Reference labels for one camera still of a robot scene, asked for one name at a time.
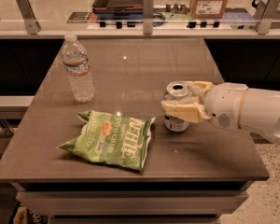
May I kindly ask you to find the right metal glass bracket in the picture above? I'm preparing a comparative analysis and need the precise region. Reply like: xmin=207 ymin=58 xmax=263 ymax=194
xmin=254 ymin=0 xmax=280 ymax=35

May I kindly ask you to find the yellow bag under table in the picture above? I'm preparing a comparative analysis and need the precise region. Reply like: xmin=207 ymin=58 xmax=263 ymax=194
xmin=12 ymin=206 xmax=49 ymax=224

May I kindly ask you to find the clear plastic water bottle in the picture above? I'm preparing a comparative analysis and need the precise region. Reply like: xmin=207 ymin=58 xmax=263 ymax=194
xmin=62 ymin=32 xmax=94 ymax=103

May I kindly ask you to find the white table drawer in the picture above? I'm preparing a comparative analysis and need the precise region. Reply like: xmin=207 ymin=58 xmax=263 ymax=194
xmin=17 ymin=190 xmax=248 ymax=216

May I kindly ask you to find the left metal glass bracket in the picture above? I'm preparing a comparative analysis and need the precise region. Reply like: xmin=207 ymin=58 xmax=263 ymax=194
xmin=16 ymin=0 xmax=41 ymax=35

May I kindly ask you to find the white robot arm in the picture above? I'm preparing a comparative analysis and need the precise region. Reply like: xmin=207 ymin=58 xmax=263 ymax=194
xmin=161 ymin=81 xmax=280 ymax=146

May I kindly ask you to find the metal glass bracket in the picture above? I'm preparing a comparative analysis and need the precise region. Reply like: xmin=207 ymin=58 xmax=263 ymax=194
xmin=16 ymin=0 xmax=41 ymax=35
xmin=143 ymin=0 xmax=154 ymax=35
xmin=254 ymin=0 xmax=280 ymax=35

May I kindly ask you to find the green jalapeno chip bag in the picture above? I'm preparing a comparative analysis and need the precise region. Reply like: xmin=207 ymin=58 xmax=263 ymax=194
xmin=60 ymin=110 xmax=155 ymax=172

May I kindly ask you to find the silver green 7up can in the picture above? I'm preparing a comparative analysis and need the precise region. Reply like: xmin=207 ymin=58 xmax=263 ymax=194
xmin=163 ymin=81 xmax=192 ymax=133

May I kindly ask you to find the brown cardboard box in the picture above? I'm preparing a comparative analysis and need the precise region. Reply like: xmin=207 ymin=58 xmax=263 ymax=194
xmin=189 ymin=0 xmax=228 ymax=19

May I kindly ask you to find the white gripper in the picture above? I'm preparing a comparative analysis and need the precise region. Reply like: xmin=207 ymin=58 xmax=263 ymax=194
xmin=161 ymin=81 xmax=248 ymax=129

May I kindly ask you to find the middle metal glass bracket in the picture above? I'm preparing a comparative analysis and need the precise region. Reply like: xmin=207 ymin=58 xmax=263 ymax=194
xmin=143 ymin=0 xmax=154 ymax=35

